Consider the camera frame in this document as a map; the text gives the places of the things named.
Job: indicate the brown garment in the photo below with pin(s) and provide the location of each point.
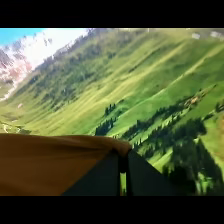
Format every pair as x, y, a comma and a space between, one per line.
53, 163

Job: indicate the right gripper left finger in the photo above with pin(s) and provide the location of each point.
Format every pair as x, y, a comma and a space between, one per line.
103, 180

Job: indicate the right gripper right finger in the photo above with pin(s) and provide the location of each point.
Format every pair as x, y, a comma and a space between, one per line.
143, 180

